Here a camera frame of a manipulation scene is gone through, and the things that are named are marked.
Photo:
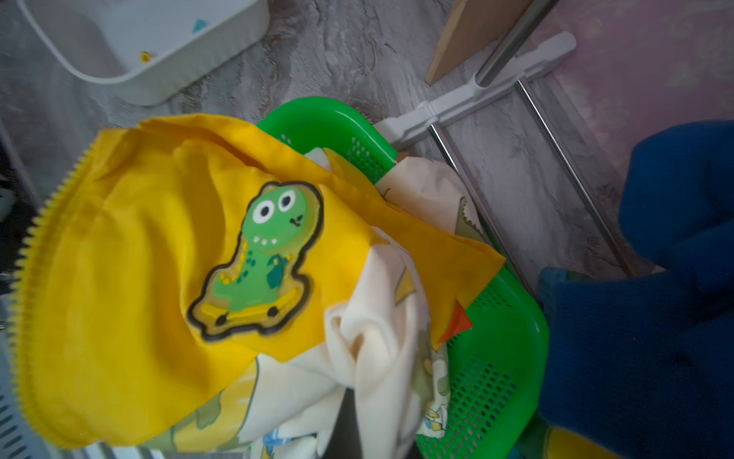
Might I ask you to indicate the teal clothespin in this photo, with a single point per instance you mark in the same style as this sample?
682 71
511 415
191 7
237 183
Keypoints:
199 25

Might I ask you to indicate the yellow white dinosaur jacket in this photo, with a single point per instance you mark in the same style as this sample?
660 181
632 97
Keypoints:
196 285

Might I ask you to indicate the steel clothes rack white joints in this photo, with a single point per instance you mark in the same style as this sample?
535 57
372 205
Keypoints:
544 193

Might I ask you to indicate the white plastic bin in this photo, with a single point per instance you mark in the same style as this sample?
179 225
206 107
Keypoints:
101 42

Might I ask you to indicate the blue red white jacket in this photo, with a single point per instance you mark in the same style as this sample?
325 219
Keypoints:
644 366

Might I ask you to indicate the wooden two-tier shelf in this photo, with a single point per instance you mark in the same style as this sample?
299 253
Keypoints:
470 27

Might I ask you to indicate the green plastic basket tray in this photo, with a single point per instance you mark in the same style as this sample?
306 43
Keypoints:
496 368

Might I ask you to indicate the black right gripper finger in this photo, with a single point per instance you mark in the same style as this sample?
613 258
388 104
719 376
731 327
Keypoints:
345 442

